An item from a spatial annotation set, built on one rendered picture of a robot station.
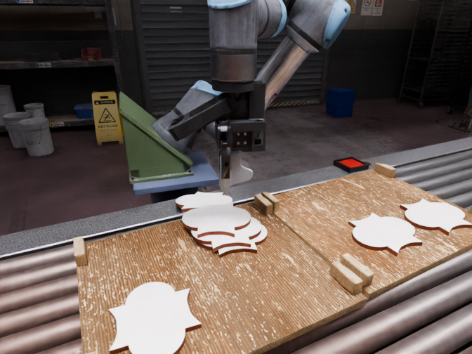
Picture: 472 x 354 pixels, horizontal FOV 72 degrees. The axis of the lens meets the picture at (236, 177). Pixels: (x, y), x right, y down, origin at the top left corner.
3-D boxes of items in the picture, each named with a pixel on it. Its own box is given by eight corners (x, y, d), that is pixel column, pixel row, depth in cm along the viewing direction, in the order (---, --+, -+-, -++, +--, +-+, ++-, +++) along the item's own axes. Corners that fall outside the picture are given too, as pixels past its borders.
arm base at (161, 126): (151, 121, 113) (169, 99, 112) (184, 147, 120) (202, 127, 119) (152, 130, 100) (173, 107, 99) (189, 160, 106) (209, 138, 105)
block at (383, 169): (373, 171, 96) (375, 162, 94) (377, 169, 96) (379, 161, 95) (390, 178, 91) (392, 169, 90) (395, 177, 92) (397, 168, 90)
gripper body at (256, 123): (265, 155, 56) (268, 83, 51) (215, 158, 55) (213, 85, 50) (256, 141, 63) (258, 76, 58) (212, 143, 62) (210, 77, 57)
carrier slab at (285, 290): (76, 252, 64) (74, 246, 63) (257, 206, 80) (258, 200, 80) (89, 435, 36) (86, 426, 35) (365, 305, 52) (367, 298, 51)
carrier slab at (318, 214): (257, 204, 81) (257, 199, 80) (374, 173, 98) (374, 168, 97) (368, 300, 53) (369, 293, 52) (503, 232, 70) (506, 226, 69)
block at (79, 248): (75, 248, 62) (71, 237, 61) (86, 246, 63) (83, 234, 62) (76, 267, 58) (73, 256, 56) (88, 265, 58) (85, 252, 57)
